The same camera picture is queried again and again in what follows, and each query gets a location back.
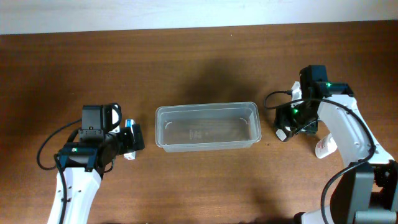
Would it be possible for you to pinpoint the white blue medicine box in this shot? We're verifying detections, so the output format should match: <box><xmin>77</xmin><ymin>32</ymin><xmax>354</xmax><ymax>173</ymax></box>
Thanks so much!
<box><xmin>123</xmin><ymin>119</ymin><xmax>136</xmax><ymax>161</ymax></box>

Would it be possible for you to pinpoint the dark bottle white cap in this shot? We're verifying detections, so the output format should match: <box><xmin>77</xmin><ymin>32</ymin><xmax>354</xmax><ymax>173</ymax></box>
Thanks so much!
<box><xmin>275</xmin><ymin>126</ymin><xmax>294</xmax><ymax>142</ymax></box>

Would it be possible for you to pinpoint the white spray bottle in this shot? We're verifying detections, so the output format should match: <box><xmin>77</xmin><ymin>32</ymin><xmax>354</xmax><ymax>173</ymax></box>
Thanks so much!
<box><xmin>315</xmin><ymin>133</ymin><xmax>338</xmax><ymax>159</ymax></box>

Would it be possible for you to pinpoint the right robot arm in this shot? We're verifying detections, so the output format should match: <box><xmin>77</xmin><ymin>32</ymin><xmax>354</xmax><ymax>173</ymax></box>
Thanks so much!
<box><xmin>274</xmin><ymin>65</ymin><xmax>397</xmax><ymax>223</ymax></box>

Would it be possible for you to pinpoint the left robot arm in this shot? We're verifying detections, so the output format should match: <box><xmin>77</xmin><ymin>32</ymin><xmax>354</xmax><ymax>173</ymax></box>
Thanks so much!
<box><xmin>48</xmin><ymin>103</ymin><xmax>145</xmax><ymax>223</ymax></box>

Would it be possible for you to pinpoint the clear plastic container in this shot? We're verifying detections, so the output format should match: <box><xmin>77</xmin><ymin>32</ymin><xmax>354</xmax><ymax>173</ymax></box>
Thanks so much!
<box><xmin>155</xmin><ymin>101</ymin><xmax>262</xmax><ymax>152</ymax></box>

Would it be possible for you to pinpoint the right black cable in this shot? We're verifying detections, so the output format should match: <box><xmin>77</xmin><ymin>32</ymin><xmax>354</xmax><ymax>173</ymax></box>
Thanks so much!
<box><xmin>263</xmin><ymin>90</ymin><xmax>377</xmax><ymax>224</ymax></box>

